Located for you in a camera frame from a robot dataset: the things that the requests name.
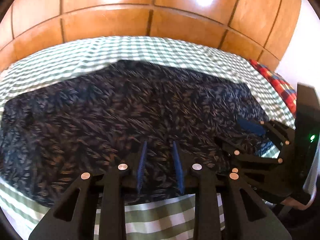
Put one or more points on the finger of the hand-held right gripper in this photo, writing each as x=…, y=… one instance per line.
x=251, y=127
x=230, y=146

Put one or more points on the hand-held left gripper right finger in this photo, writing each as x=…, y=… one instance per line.
x=178, y=166

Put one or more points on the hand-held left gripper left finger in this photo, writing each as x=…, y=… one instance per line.
x=142, y=166

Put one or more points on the dark leaf-print pants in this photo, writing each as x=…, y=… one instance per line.
x=105, y=130

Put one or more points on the person's right hand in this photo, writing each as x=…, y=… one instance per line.
x=295, y=203

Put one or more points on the red plaid cloth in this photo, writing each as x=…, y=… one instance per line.
x=280, y=85

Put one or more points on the green checked bedsheet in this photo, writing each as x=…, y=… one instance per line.
x=160, y=52

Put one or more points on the wooden wardrobe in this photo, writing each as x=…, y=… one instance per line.
x=150, y=7

